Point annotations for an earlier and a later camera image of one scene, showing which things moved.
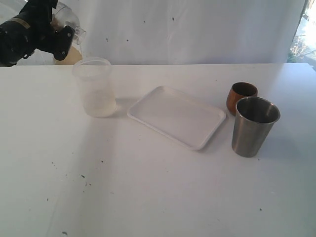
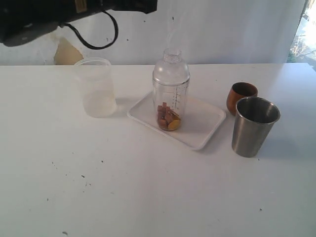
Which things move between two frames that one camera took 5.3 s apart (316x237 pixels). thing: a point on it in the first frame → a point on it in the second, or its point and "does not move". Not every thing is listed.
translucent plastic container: [93, 74] does not move
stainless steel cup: [255, 118] does not move
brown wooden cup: [237, 91] does not move
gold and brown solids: [55, 23] → [167, 119]
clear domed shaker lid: [62, 16] → [172, 71]
